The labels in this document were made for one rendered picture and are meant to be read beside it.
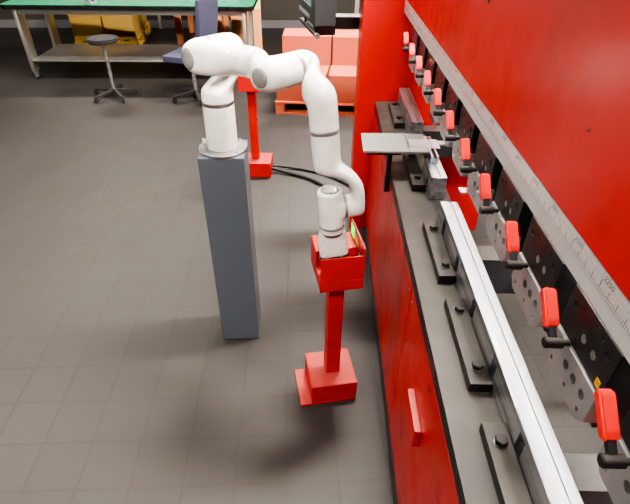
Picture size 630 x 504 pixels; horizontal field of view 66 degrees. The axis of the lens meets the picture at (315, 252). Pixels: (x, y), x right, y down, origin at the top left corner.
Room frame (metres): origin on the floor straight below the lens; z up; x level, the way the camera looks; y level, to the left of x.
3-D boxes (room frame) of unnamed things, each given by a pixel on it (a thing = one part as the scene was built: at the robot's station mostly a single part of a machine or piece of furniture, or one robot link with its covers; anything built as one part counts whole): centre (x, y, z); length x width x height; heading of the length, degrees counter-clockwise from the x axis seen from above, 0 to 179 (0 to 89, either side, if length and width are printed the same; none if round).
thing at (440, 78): (1.71, -0.46, 1.26); 0.15 x 0.09 x 0.17; 179
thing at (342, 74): (5.13, -0.13, 0.34); 1.12 x 0.80 x 0.67; 91
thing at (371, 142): (1.88, -0.32, 1.00); 0.26 x 0.18 x 0.01; 89
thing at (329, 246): (1.38, -0.06, 0.85); 0.10 x 0.07 x 0.11; 100
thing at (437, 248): (1.28, -0.40, 0.89); 0.30 x 0.05 x 0.03; 179
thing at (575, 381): (0.51, -0.45, 1.26); 0.15 x 0.09 x 0.17; 179
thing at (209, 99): (1.82, 0.35, 1.30); 0.19 x 0.12 x 0.24; 135
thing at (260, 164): (3.54, 0.48, 0.42); 0.25 x 0.20 x 0.83; 89
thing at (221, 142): (1.80, 0.37, 1.09); 0.19 x 0.19 x 0.18
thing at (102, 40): (5.28, 2.21, 0.31); 0.51 x 0.49 x 0.61; 93
